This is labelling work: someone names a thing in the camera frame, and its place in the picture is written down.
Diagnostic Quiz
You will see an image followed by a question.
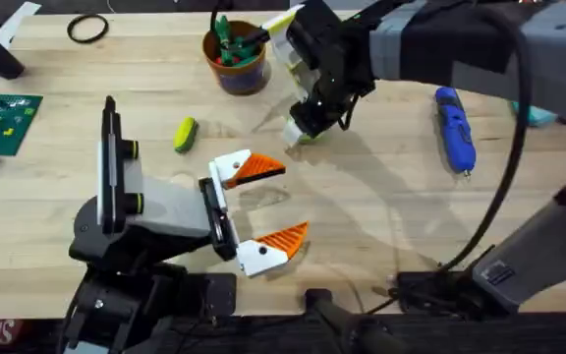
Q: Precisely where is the blue electric screwdriver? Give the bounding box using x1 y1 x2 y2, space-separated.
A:
433 87 478 177

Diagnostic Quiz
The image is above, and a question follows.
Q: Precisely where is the right wrist upright plate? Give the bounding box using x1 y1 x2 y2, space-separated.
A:
261 3 323 104

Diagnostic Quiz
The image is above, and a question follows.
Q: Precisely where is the wrist upright plate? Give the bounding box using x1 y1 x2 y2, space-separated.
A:
96 95 141 235
261 3 323 104

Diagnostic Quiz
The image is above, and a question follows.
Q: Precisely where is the left wrist upright plate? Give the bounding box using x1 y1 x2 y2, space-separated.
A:
96 95 141 235

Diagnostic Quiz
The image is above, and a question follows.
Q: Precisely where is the brown tub with toys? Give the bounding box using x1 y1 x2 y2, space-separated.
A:
201 14 270 96

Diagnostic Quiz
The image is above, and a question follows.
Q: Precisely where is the green board with blocks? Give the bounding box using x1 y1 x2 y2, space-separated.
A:
0 92 44 164

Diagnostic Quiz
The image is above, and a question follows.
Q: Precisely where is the teal plastic piece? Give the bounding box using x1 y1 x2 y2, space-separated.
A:
511 100 558 128

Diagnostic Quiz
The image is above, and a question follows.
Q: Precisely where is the white flat strip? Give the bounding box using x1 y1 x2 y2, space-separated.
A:
0 1 42 49

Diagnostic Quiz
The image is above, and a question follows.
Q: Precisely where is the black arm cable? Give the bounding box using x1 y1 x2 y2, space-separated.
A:
366 4 533 316

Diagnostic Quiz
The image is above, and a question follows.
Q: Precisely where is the black rail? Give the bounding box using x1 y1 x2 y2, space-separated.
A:
164 312 566 354

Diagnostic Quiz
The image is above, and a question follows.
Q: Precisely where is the black ring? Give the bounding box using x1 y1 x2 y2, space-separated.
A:
66 13 110 44

